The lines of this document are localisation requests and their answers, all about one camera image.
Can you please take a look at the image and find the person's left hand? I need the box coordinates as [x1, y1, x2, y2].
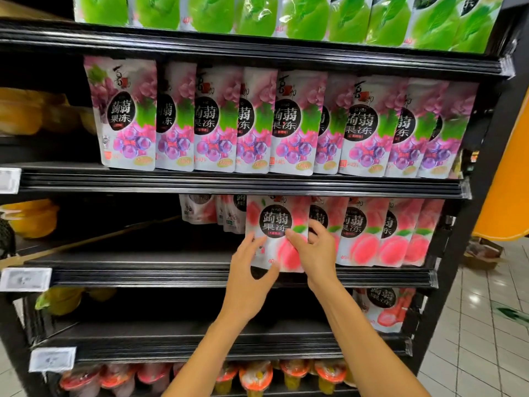
[219, 231, 282, 323]

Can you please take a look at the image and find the person's left forearm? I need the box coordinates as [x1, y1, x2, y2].
[163, 310, 266, 397]

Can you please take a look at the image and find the orange aisle sign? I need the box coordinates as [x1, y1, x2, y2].
[473, 90, 529, 242]

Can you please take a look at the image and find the person's right hand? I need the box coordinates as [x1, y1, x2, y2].
[285, 219, 340, 293]

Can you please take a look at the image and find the person's right forearm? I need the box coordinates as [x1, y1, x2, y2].
[314, 281, 431, 397]

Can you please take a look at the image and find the small brown cardboard box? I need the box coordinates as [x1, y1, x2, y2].
[465, 238, 504, 270]

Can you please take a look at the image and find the row of green-white bags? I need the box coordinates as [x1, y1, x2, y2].
[73, 0, 505, 55]

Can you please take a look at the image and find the dark grey metal shelf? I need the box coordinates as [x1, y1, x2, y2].
[0, 0, 529, 397]

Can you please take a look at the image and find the row of yellow tubs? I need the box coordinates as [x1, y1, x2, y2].
[0, 87, 99, 136]

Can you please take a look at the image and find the green floor arrow sticker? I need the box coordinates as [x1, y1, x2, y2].
[494, 304, 529, 325]

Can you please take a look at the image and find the row of small pink-lid cups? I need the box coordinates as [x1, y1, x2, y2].
[60, 360, 357, 397]

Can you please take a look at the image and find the row of purple-white bags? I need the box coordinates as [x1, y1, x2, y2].
[84, 56, 479, 180]

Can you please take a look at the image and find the red-white jelly bag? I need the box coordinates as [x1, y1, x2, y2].
[355, 287, 417, 333]

